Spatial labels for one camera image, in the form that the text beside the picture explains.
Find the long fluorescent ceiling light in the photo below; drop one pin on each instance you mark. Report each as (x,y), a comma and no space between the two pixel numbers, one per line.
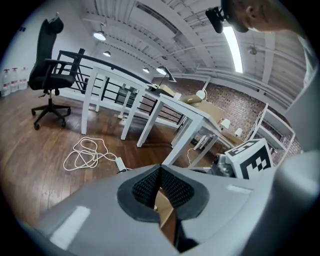
(233,50)

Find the black head camera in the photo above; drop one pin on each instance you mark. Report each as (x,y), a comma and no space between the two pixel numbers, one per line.
(215,18)

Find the brown cardboard box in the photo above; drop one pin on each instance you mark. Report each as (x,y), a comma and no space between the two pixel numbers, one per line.
(163,203)

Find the small white shade lamp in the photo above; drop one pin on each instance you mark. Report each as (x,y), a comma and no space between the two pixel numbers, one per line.
(225,123)
(239,132)

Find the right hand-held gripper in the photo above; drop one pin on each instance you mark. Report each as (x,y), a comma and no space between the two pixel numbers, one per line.
(252,162)

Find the white round desk lamp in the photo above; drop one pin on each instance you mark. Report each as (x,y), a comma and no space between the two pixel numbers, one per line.
(201,94)

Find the large clear water jug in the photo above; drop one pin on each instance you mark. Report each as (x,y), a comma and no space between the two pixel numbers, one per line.
(15,80)
(6,82)
(23,78)

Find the black metal railing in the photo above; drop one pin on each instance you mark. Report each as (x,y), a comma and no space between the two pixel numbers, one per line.
(75,55)

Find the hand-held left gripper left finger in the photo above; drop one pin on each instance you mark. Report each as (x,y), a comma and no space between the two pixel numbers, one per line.
(95,225)

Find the white table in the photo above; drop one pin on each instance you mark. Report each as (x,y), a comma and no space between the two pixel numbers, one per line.
(180,107)
(112,75)

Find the small cardboard carton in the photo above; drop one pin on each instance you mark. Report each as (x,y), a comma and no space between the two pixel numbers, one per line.
(166,90)

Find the black office chair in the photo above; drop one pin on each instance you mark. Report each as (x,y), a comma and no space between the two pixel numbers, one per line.
(47,75)

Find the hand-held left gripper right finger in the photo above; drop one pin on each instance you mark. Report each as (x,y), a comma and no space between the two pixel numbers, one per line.
(225,207)

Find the white power strip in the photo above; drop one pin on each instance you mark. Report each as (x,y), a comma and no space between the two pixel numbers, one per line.
(120,163)

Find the white metal shelf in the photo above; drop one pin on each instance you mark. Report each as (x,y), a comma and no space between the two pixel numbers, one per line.
(275,125)

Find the round pendant lamp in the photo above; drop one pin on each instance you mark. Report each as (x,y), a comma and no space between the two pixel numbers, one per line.
(161,70)
(99,35)
(146,70)
(107,53)

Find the large flat cardboard carton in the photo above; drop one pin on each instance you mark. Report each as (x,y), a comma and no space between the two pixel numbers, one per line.
(212,111)

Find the person's head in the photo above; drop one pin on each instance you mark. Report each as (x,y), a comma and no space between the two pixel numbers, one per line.
(260,15)

